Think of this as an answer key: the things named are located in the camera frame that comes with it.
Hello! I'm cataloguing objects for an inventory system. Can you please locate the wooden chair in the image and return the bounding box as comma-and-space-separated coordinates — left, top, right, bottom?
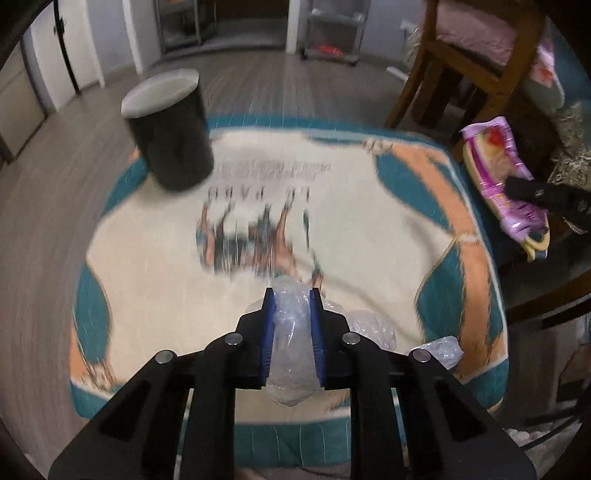
385, 1, 549, 133

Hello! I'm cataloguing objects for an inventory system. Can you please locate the black mug white inside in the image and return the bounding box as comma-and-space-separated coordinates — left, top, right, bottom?
121, 69, 214, 192

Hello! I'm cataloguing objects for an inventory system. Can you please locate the grey cabinet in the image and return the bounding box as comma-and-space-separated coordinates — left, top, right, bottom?
0, 42, 47, 164

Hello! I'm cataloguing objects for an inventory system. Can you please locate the metal rolling shelf cart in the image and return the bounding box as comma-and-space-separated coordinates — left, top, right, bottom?
300, 0, 372, 67

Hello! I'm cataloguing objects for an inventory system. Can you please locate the clear plastic wrap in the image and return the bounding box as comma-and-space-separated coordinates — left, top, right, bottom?
246, 275, 465, 409

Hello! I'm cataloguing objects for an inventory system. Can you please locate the pink snack wrapper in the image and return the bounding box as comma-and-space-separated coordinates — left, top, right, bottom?
462, 116, 550, 250

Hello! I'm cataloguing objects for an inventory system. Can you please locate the pink quilted cushion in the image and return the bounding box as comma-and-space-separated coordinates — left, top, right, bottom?
437, 1, 561, 88

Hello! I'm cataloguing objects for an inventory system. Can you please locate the white door black handle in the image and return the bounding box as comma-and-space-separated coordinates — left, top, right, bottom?
30, 0, 104, 111

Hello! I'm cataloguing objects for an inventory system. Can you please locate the metal kitchen shelf rack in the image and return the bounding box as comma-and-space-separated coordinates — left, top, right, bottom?
154, 0, 217, 54

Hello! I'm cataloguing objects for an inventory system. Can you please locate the teal bin yellow rim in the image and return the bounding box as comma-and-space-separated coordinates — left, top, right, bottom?
461, 138, 552, 263

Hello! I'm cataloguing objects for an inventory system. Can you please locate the teal lace tablecloth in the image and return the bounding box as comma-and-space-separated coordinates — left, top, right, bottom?
548, 100, 590, 191

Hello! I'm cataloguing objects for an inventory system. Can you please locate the teal patterned seat cushion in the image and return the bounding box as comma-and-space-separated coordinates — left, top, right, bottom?
70, 117, 509, 467

